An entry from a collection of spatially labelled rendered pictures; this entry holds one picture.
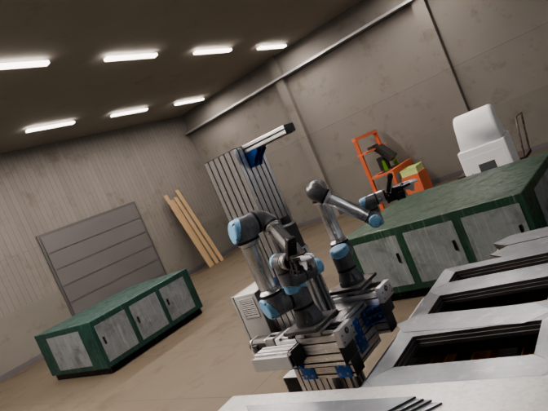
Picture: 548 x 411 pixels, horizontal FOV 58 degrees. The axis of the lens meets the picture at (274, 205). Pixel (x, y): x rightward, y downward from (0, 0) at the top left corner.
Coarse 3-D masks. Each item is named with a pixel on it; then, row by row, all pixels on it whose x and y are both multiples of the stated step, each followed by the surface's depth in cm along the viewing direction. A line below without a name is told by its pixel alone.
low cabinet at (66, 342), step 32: (128, 288) 999; (160, 288) 855; (192, 288) 908; (64, 320) 901; (96, 320) 754; (128, 320) 792; (160, 320) 836; (64, 352) 812; (96, 352) 754; (128, 352) 778
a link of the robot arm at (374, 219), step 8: (312, 184) 291; (320, 184) 291; (312, 192) 288; (320, 192) 286; (328, 192) 286; (312, 200) 293; (320, 200) 287; (328, 200) 286; (336, 200) 286; (344, 200) 286; (336, 208) 288; (344, 208) 285; (352, 208) 284; (360, 208) 285; (352, 216) 288; (360, 216) 284; (368, 216) 283; (376, 216) 281; (376, 224) 281
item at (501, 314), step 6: (504, 306) 220; (510, 306) 217; (498, 312) 216; (504, 312) 214; (492, 318) 213; (498, 318) 211; (504, 318) 209; (486, 324) 210; (492, 324) 208; (498, 324) 206
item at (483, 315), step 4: (480, 308) 228; (484, 308) 226; (488, 308) 224; (492, 308) 223; (480, 312) 223; (484, 312) 222; (488, 312) 220; (492, 312) 219; (476, 316) 221; (480, 316) 219; (484, 316) 218; (488, 316) 216; (472, 320) 219; (476, 320) 217; (480, 320) 216; (484, 320) 214; (472, 324) 216; (476, 324) 214; (480, 324) 213; (484, 324) 211
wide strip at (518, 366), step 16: (400, 368) 204; (416, 368) 199; (432, 368) 193; (448, 368) 189; (464, 368) 184; (480, 368) 179; (496, 368) 175; (512, 368) 171; (528, 368) 167; (544, 368) 163; (384, 384) 197; (400, 384) 191
